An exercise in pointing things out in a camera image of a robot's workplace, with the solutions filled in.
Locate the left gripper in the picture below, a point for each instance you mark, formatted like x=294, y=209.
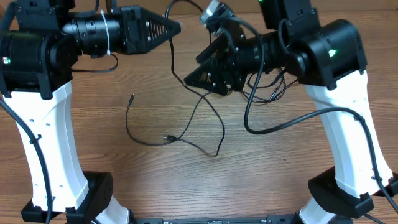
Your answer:
x=134, y=20

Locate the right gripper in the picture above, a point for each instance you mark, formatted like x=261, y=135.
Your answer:
x=226, y=66

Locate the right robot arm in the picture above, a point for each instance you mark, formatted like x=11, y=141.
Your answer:
x=331, y=64

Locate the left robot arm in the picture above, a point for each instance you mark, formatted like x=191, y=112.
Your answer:
x=41, y=41

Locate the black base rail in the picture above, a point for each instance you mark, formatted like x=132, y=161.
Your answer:
x=214, y=221

